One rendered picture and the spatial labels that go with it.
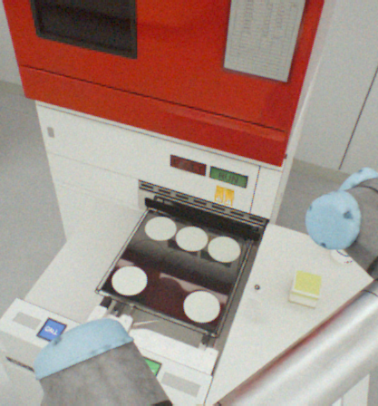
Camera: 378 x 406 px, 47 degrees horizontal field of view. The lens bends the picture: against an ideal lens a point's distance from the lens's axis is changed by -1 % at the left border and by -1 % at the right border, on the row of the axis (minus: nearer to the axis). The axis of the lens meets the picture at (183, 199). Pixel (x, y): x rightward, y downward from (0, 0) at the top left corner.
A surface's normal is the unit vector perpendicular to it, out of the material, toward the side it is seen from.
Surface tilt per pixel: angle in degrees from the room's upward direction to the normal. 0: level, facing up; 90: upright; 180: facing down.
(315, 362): 11
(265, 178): 90
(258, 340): 0
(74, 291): 0
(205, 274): 0
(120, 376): 15
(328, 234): 71
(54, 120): 90
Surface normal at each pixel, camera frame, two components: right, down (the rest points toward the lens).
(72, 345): -0.15, -0.59
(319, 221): -0.75, 0.14
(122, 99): -0.36, 0.65
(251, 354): 0.04, -0.71
